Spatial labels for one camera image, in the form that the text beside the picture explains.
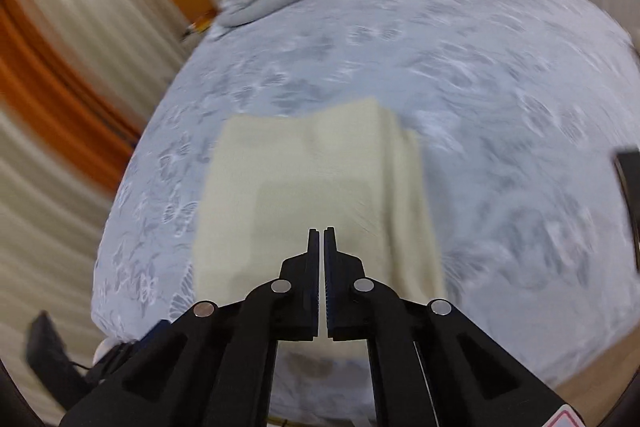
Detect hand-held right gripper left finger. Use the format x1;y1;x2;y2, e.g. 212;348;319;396
60;229;321;427

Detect cream knit cardigan red buttons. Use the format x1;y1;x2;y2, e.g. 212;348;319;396
192;97;447;360

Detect white pleated curtain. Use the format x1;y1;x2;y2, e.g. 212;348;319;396
0;107;126;410
12;0;194;138

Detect bed with butterfly print sheet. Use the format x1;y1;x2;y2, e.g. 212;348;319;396
91;0;640;414

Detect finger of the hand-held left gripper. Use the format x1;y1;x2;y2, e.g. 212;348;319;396
92;319;172;383

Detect dark phone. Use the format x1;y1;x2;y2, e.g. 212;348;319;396
613;149;640;269

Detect orange curtain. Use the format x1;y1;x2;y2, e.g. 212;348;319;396
0;0;144;194

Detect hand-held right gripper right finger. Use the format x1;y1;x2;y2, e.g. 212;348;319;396
323;227;591;427

